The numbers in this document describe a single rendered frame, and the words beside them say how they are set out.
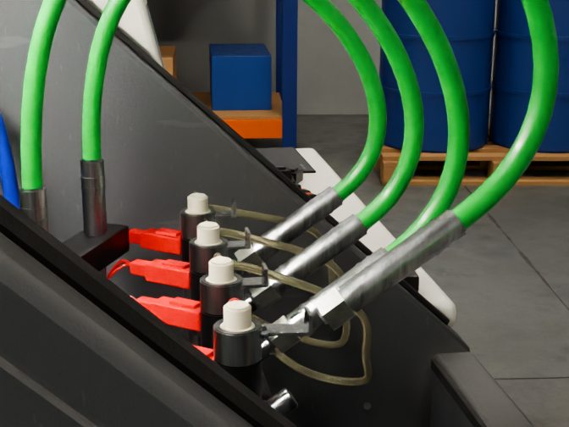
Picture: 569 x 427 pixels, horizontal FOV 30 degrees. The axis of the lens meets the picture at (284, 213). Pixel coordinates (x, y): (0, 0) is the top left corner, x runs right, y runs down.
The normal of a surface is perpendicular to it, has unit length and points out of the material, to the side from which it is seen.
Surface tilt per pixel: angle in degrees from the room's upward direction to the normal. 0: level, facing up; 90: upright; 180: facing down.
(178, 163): 90
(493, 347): 0
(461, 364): 0
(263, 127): 90
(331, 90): 90
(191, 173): 90
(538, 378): 1
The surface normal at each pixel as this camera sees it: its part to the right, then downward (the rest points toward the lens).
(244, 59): 0.09, 0.28
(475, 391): 0.00, -0.96
